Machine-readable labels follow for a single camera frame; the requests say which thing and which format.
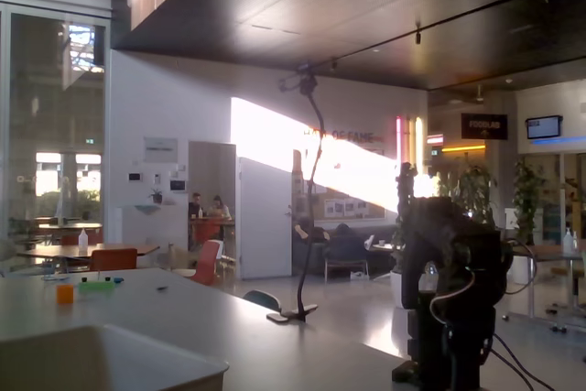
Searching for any white bin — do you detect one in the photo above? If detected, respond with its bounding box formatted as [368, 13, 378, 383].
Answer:
[0, 322, 230, 391]

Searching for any green block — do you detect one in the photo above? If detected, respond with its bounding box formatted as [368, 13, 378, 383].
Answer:
[77, 279, 115, 294]

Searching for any white round plant pot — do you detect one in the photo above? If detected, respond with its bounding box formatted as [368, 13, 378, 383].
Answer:
[389, 270, 405, 310]

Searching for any wooden table with metal legs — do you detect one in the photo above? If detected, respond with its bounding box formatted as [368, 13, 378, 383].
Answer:
[503, 244, 586, 332]

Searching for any person sitting in dark jacket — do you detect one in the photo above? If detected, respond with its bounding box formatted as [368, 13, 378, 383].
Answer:
[327, 223, 368, 265]

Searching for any large leafy indoor plant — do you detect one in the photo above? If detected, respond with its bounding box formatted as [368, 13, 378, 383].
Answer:
[438, 152, 498, 227]

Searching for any black gooseneck clamp holder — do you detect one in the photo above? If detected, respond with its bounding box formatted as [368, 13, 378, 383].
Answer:
[266, 83, 327, 324]

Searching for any tall indoor plant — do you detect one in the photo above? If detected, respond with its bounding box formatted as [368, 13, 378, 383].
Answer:
[511, 159, 550, 245]

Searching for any dark slim plant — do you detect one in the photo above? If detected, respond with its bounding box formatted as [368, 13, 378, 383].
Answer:
[392, 161, 420, 273]

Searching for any person lounging on sofa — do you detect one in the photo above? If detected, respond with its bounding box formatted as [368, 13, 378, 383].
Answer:
[292, 215, 331, 246]

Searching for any teal chair back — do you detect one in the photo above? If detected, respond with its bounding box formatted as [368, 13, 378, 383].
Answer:
[242, 288, 282, 313]

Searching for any black foodlab sign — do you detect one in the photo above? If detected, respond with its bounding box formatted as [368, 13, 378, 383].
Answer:
[461, 113, 508, 140]

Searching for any white door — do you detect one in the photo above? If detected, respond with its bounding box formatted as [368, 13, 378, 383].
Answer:
[236, 156, 294, 280]

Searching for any red-orange curved chair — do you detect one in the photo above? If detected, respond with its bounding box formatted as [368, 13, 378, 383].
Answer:
[190, 239, 225, 287]

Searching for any seated person in light top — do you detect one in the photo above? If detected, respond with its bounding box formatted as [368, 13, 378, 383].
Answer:
[208, 195, 233, 220]

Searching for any wooden cafe table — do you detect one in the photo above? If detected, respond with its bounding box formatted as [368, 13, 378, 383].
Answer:
[16, 243, 161, 274]

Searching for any wall mounted screen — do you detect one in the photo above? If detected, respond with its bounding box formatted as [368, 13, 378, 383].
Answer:
[525, 114, 563, 140]

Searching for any white wall poster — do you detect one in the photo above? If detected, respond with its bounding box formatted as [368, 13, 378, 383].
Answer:
[143, 136, 179, 164]

